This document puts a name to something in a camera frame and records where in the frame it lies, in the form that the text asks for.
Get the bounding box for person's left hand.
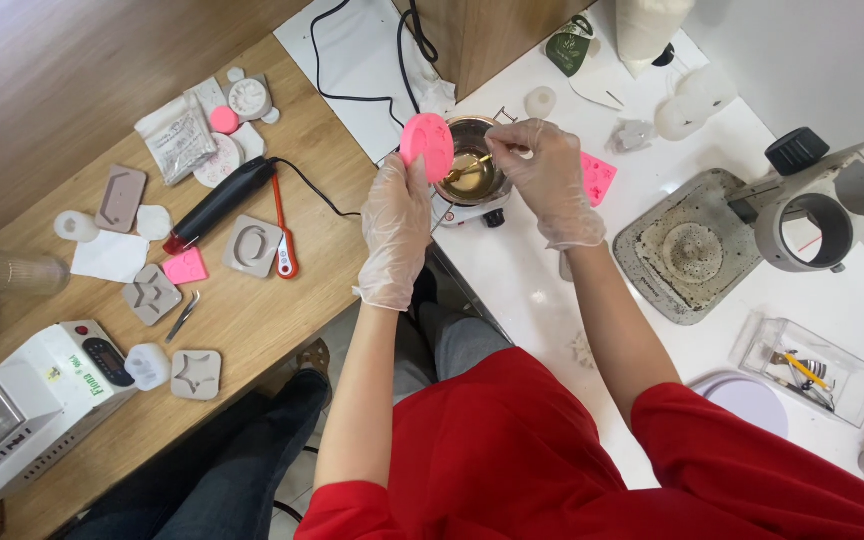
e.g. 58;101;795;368
359;153;434;312

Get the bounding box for person's right hand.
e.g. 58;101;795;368
483;117;608;252

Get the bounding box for gold spoon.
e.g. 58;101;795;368
443;153;495;186

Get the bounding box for pink round silicone mould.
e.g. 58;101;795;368
399;112;456;186

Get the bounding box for metal melting pot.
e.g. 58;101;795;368
432;107;520;208

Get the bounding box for small white wax candle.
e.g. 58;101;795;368
523;85;558;120

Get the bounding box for small white hot plate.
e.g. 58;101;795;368
429;187;516;234

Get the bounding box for pink rectangular silicone mould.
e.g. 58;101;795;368
580;151;619;209

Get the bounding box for white cut paper shape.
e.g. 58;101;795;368
568;70;627;112

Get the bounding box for wooden box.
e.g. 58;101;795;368
393;0;600;103

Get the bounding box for green white packet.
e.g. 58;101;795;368
543;14;596;79

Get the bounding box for clear crumpled plastic piece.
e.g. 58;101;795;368
605;117;657;156

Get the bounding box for white mat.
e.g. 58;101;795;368
273;0;465;165

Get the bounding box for white filled bag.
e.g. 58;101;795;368
615;0;697;81

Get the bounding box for white translucent silicone moulds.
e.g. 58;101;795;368
654;63;739;143

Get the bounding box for person's grey trousers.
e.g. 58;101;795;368
392;298;515;407

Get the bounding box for grey microscope stand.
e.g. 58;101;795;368
612;126;864;327

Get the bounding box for red white probe thermometer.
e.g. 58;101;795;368
271;171;300;281

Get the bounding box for white square piece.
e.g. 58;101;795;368
230;121;267;161

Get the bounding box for grey mould with white flower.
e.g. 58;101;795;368
222;72;275;124

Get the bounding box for grey mould with oval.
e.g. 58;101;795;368
221;214;285;280

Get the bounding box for small pink round mould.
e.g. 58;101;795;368
208;105;240;136

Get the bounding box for white disc with pink print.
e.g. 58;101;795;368
192;132;246;189

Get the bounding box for black heat gun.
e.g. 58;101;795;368
162;155;279;257

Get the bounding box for white card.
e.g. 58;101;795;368
183;76;229;114

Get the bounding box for person's red shirt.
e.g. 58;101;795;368
294;346;864;540

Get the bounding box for clear plastic bag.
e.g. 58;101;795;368
133;93;219;188

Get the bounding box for small pink square mould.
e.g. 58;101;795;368
161;246;210;287

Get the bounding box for white round lid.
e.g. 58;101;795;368
690;370;791;441

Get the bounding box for white wax disc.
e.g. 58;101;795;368
135;204;174;243

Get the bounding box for metal tweezers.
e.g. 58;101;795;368
164;289;202;345

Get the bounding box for clear plastic tool box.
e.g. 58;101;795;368
727;310;864;429

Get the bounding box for grey star mould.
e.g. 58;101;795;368
170;349;223;402
121;263;184;327

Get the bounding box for grey rectangular mould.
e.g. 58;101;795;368
93;163;149;235

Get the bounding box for white paper sheet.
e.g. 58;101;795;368
69;229;151;285

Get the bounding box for white chunky silicone mould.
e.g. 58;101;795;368
123;342;172;393

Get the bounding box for white round silicone mould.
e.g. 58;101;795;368
53;209;102;244

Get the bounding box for clear ribbed glass cup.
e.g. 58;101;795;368
0;250;72;298

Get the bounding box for white machine with control panel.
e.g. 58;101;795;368
0;319;139;513

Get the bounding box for black power cables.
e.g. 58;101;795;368
309;0;441;130

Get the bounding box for black heat gun cable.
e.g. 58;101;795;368
267;156;363;221

